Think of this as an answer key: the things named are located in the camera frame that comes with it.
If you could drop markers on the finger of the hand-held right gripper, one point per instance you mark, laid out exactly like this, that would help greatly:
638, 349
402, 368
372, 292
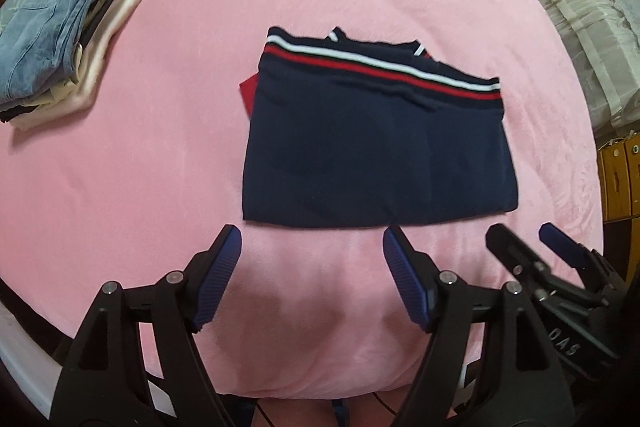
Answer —
562, 242
515, 259

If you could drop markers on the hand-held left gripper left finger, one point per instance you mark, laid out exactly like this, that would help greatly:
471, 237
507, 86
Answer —
216, 279

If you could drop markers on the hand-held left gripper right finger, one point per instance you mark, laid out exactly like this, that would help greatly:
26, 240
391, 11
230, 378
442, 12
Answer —
405, 279

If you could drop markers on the navy and red varsity jacket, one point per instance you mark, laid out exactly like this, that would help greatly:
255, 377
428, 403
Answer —
370, 147

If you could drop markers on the stack of folded clothes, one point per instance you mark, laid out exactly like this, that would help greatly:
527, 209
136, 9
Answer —
100, 14

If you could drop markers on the yellow wooden drawer cabinet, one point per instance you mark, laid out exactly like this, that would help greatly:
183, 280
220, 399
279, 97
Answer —
620, 182

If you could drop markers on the pink fleece bed blanket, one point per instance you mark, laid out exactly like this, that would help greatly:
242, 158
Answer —
175, 157

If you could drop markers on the white printed storage box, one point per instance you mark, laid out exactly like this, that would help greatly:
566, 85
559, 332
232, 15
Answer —
30, 357

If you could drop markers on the lace-covered sofa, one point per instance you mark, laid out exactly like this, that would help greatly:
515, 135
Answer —
585, 12

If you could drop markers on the folded cream garment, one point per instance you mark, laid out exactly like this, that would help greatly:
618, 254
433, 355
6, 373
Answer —
97, 52

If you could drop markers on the folded blue jeans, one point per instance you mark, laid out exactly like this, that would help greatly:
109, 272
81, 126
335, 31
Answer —
45, 37

